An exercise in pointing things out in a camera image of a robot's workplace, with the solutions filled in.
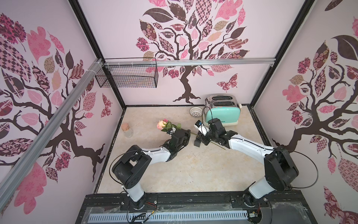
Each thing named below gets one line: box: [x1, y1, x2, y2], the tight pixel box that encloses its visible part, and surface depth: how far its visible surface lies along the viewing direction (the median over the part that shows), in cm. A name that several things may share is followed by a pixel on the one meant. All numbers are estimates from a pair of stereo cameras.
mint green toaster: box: [203, 94, 243, 126], surface depth 100 cm
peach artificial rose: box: [156, 120, 167, 131], surface depth 89 cm
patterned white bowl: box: [189, 106, 203, 118], surface depth 116 cm
